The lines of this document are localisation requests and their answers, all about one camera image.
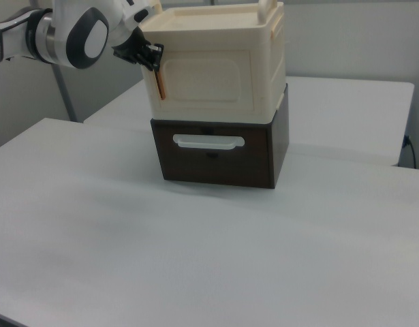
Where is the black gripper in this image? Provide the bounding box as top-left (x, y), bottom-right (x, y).
top-left (111, 28), bottom-right (165, 73)

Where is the white drawer handle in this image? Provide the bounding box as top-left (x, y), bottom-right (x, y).
top-left (172, 134), bottom-right (245, 151)

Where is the black cable at table edge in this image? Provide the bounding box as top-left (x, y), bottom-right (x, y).
top-left (404, 135), bottom-right (418, 170)

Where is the dark brown drawer box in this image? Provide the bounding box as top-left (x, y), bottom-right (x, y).
top-left (150, 83), bottom-right (290, 190)

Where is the cream cabinet door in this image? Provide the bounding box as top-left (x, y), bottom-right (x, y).
top-left (149, 49), bottom-right (255, 114)

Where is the cream plastic cabinet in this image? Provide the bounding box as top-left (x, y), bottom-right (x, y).
top-left (139, 0), bottom-right (287, 125)

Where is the grey partition post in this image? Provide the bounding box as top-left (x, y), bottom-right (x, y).
top-left (50, 64), bottom-right (77, 123)

